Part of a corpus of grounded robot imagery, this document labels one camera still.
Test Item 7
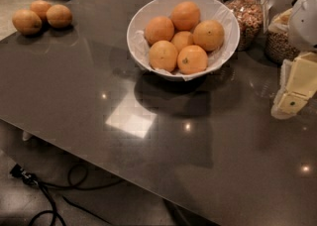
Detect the orange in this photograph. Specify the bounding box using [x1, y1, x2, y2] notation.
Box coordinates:
[193, 20, 225, 52]
[145, 16, 174, 45]
[170, 1, 200, 31]
[12, 9, 43, 36]
[30, 0, 52, 21]
[149, 41, 178, 72]
[171, 31, 193, 52]
[47, 4, 72, 29]
[177, 45, 208, 74]

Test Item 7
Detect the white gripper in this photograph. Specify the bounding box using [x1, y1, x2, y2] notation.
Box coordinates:
[271, 0, 317, 120]

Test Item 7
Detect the white paper bowl liner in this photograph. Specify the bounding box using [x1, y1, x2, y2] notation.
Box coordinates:
[130, 0, 236, 82]

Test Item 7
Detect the white bowl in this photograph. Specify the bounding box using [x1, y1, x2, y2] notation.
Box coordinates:
[126, 0, 241, 82]

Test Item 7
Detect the glass jar with nuts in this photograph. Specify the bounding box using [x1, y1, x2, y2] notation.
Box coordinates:
[226, 0, 264, 51]

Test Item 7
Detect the black cable on floor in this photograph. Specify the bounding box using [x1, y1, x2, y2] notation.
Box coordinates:
[9, 162, 125, 226]

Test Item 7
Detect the glass jar with grains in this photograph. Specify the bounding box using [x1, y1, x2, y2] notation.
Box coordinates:
[264, 0, 301, 64]

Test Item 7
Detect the orange on table back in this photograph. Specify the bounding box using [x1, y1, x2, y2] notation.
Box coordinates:
[30, 0, 52, 21]

